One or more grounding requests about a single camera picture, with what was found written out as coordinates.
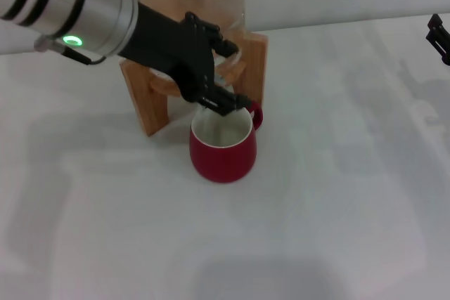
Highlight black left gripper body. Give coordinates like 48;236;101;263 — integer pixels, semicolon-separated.
117;1;221;105

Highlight red ceramic cup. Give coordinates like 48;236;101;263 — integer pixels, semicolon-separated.
188;100;264;184

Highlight wooden dispenser stand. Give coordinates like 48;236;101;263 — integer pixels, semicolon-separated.
119;31;269;138

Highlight thin black left wrist cable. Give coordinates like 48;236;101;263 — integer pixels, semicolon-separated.
34;35;107;66

